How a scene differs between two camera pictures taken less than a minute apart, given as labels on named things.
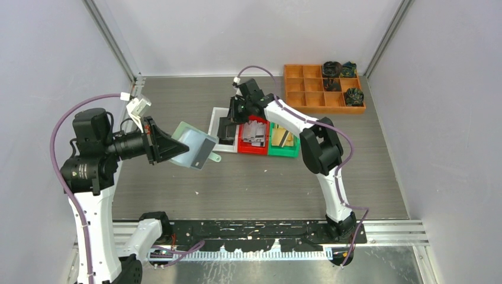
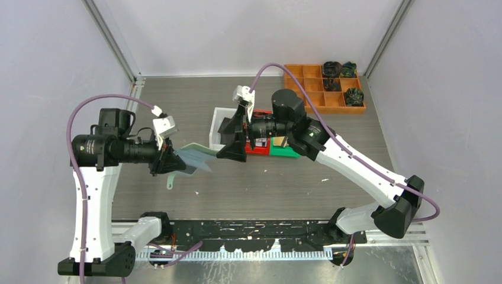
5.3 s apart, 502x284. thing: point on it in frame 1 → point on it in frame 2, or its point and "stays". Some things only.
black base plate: (260, 235) stays
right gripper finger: (231, 126) → (235, 151)
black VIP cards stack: (226, 128) stays
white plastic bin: (213, 131) stays
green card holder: (193, 138) → (194, 156)
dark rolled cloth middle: (332, 84) stays
